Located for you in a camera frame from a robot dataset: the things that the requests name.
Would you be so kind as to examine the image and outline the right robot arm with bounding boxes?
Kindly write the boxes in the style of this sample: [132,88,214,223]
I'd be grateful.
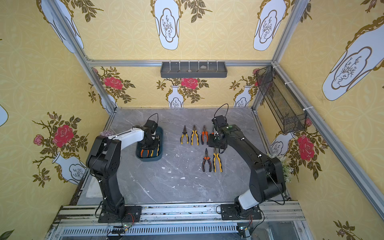
[208,124,286,211]

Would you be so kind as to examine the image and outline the yellow black striped pliers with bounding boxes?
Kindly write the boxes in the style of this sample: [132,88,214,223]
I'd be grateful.
[180,126,190,145]

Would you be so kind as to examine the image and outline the small orange black pliers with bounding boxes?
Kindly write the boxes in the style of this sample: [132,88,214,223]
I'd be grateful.
[202,149,213,172]

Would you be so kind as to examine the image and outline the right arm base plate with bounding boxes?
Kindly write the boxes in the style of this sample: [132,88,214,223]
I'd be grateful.
[220,203,263,221]

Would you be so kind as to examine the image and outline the orange grey pliers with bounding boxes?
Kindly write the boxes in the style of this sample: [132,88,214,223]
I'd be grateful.
[201,125,209,145]

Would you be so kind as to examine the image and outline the yellow pliers silver head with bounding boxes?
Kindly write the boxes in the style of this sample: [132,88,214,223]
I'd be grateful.
[150,138,161,157]

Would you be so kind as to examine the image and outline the black wire mesh basket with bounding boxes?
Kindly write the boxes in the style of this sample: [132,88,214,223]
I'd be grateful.
[256,66,307,134]

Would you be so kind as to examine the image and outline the grey wall shelf tray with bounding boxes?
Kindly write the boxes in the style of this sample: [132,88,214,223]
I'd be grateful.
[160,61,228,79]

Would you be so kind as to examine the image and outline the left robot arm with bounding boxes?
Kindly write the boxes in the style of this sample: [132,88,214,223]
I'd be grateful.
[87,126,163,220]

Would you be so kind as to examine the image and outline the green potted plant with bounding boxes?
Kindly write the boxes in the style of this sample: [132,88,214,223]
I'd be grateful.
[268,154,294,183]

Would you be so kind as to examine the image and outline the pink flower pot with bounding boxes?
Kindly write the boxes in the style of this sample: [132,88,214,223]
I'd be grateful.
[100,130,116,137]

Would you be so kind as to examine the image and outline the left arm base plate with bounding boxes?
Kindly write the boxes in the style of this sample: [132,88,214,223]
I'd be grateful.
[98,206,142,223]

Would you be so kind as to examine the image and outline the aluminium front rail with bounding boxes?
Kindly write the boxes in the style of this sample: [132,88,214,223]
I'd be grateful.
[46,201,313,240]

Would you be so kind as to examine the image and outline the yellow wide handle pliers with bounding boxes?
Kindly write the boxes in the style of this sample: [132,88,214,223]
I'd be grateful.
[213,148,223,173]

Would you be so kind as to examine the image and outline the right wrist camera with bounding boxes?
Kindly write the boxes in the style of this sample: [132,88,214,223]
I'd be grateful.
[212,115,228,136]

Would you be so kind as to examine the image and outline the teal plastic storage box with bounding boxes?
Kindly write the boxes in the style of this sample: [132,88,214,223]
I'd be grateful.
[136,127,164,162]

